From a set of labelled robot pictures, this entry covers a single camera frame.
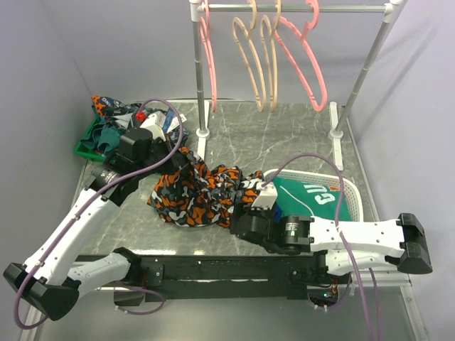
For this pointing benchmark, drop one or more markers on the green plastic tray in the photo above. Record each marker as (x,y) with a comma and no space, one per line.
(85,153)

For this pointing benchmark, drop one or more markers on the teal garment in tray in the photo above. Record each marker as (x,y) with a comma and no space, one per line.
(102,138)

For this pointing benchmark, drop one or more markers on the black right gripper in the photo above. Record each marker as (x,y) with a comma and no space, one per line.
(239,209)

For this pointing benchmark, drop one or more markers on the orange camouflage shorts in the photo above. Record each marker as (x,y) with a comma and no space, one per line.
(196,196)

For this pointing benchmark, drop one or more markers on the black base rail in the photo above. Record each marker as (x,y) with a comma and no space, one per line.
(200,277)

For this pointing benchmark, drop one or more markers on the silver white clothes rack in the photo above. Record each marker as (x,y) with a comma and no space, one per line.
(300,19)

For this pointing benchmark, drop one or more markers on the blue white clothing tag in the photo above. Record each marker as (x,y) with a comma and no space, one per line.
(171,121)

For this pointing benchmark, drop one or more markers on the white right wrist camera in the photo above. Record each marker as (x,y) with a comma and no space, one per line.
(267,196)

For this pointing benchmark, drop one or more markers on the dark patterned garment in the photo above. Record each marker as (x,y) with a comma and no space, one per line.
(116,112)

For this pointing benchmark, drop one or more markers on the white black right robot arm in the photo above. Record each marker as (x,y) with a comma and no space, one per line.
(339,247)

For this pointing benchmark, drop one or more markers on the green jersey garment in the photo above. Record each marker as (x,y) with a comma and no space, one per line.
(307,199)

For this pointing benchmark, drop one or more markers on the beige hanger right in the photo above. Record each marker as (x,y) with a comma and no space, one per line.
(267,33)

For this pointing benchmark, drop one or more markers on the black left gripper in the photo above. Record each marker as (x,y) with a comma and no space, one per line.
(175,162)

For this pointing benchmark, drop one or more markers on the white plastic laundry basket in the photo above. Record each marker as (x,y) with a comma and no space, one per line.
(351,206)

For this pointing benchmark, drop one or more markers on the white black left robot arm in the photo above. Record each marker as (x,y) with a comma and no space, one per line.
(47,280)

